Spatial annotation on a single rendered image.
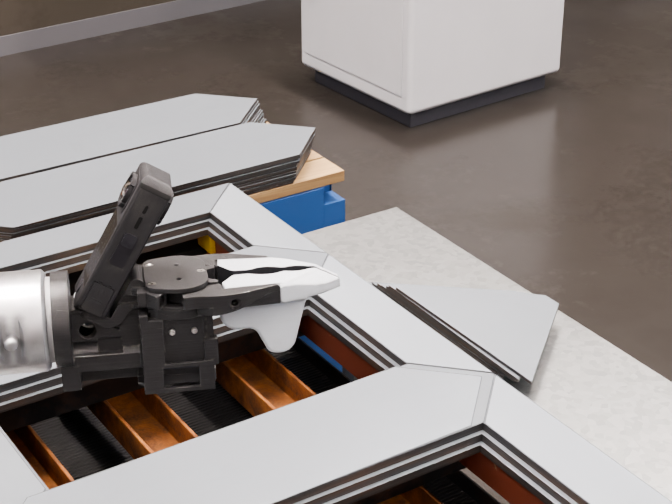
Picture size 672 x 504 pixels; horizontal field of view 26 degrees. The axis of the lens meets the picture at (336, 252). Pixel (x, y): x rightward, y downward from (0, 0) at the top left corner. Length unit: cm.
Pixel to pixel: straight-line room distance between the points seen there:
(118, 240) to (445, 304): 141
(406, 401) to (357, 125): 317
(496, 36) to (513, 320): 294
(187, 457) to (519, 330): 65
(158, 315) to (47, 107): 438
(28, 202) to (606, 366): 106
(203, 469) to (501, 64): 355
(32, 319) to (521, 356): 133
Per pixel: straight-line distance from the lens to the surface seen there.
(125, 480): 191
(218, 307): 104
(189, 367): 107
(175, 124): 295
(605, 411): 224
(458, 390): 207
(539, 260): 427
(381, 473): 192
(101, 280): 106
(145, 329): 105
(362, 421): 200
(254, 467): 191
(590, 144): 507
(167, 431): 229
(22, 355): 106
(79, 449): 250
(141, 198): 103
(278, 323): 108
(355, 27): 520
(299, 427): 199
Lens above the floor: 197
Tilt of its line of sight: 27 degrees down
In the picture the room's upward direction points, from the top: straight up
